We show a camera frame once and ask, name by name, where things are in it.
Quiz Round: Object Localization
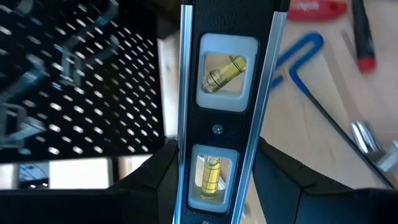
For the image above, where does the red T-handle hex key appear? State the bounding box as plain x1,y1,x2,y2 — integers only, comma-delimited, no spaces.
287,0,348,21

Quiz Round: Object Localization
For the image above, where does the black perforated pegboard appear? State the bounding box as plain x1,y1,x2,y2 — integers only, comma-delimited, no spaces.
0,0,165,163

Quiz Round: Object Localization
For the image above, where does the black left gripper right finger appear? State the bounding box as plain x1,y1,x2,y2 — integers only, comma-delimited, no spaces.
252,136,398,224

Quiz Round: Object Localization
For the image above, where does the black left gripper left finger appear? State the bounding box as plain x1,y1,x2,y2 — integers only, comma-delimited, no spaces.
0,139,180,224

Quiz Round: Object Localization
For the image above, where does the black torpedo spirit level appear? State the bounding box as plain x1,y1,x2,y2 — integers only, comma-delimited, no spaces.
172,0,289,224

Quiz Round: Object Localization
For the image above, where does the blue-handled hex key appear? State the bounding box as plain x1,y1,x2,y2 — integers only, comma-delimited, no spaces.
269,30,396,190

